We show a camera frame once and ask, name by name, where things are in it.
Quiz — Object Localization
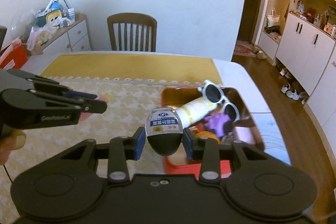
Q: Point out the white yellow cylindrical bottle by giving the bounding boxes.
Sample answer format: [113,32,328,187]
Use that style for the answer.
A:
[175,97,218,128]

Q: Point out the pink highlighter pen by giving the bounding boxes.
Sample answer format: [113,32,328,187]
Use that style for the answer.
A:
[79,95,108,122]

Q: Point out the purple spiky toy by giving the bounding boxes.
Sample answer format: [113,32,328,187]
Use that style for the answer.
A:
[204,113,233,139]

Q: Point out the red patterned doormat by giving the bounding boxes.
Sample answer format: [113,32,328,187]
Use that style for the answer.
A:
[234,40,260,57]

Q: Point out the teal yellow tissue box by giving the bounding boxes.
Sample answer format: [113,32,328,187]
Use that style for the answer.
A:
[36,9,62,27]

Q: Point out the white frame sunglasses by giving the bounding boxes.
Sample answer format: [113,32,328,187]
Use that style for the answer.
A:
[197,80,240,122]

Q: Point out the orange fruit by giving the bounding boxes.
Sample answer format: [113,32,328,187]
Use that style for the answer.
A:
[195,131,221,143]

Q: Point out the black egg-shaped toy package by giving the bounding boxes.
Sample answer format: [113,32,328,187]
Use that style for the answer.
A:
[145,107,183,156]

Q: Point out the yellow beige table mat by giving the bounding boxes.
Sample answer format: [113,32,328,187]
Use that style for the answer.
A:
[1,53,222,223]

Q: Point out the brown wooden chair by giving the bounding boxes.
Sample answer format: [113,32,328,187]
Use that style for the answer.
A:
[107,12,157,52]

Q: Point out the pink sticky note pad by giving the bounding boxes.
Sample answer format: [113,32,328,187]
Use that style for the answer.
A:
[235,127,259,145]

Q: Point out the white drawer sideboard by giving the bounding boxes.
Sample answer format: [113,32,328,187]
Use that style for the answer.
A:
[27,14,91,56]

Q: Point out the person's hand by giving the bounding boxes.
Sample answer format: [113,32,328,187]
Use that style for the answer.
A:
[0,129,26,165]

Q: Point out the white tote bag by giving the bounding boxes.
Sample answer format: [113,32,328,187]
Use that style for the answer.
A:
[266,8,280,28]

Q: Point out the white wall cabinet unit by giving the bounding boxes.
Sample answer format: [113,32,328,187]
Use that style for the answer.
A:
[260,0,335,140]

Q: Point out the plastic bag with food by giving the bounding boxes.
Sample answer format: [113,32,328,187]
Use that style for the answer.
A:
[26,24,58,51]

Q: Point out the red storage box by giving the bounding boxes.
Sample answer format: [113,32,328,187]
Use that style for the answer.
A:
[0,38,28,70]

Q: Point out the white sneakers pair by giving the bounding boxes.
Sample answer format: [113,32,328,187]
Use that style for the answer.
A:
[281,84,309,105]

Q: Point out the red metal tin box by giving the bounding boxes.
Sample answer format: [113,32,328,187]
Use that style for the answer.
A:
[161,88,265,177]

